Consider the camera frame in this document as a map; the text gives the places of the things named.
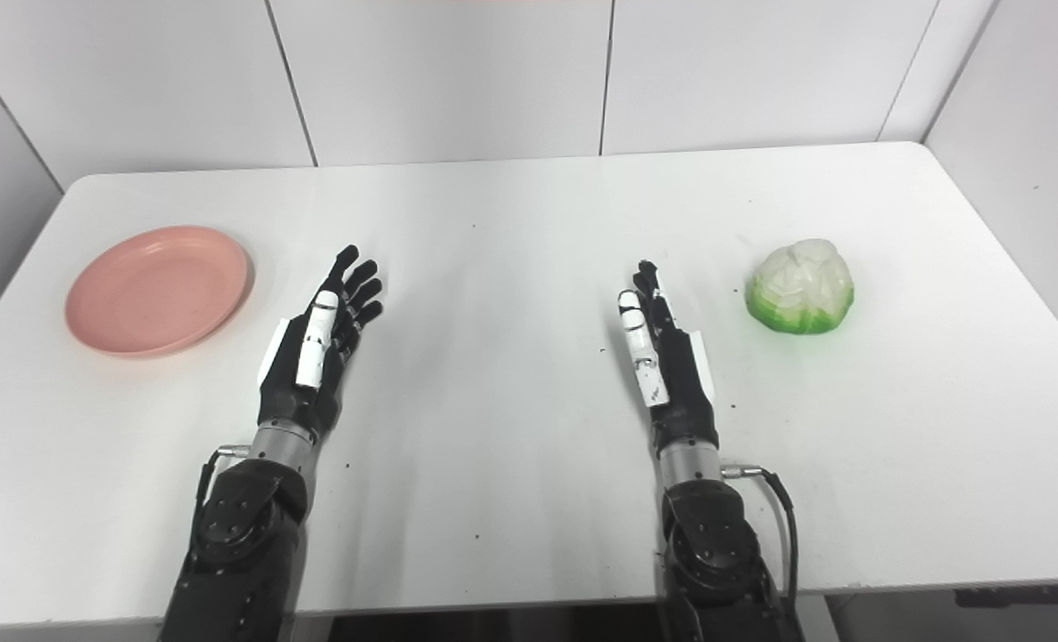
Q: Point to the green white toy cabbage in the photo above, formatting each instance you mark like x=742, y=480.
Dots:
x=801, y=290

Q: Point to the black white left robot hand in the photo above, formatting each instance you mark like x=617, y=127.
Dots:
x=315, y=392

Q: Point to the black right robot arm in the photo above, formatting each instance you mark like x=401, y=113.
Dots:
x=716, y=553

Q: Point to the black table frame bar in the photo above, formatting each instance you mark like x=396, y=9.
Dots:
x=1029, y=596

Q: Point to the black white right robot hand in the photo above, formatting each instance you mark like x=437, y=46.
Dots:
x=685, y=392

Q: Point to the pink round plate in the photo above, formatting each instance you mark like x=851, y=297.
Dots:
x=159, y=290

